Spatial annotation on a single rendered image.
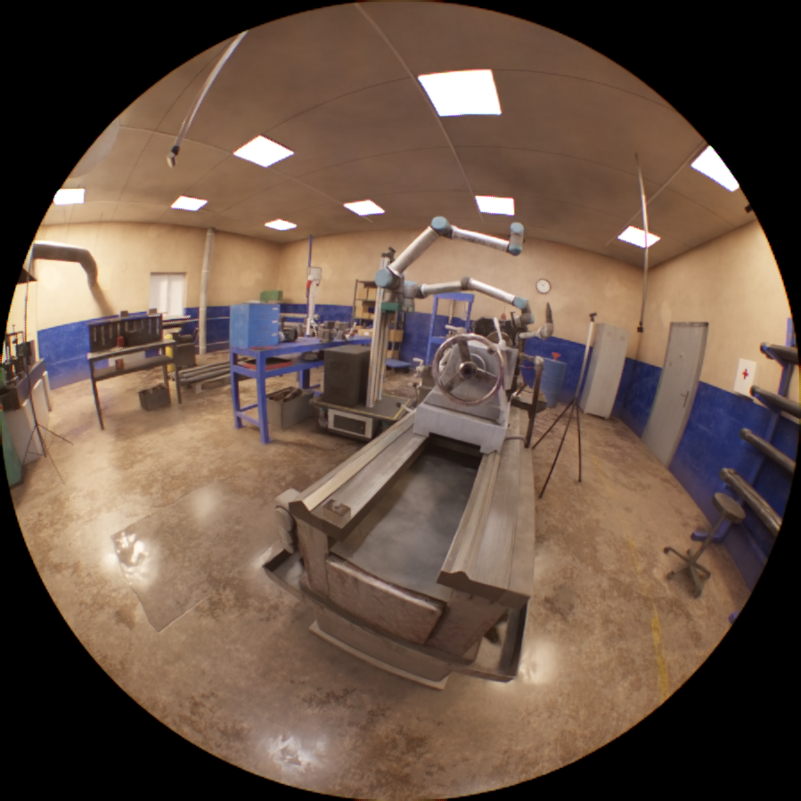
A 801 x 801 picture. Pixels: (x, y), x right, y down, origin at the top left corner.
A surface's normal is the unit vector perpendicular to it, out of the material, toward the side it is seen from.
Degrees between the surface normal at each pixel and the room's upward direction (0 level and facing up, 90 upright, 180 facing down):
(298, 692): 0
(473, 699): 0
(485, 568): 0
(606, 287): 90
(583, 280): 90
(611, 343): 90
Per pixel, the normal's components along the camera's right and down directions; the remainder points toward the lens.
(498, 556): 0.11, -0.94
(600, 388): -0.41, 0.24
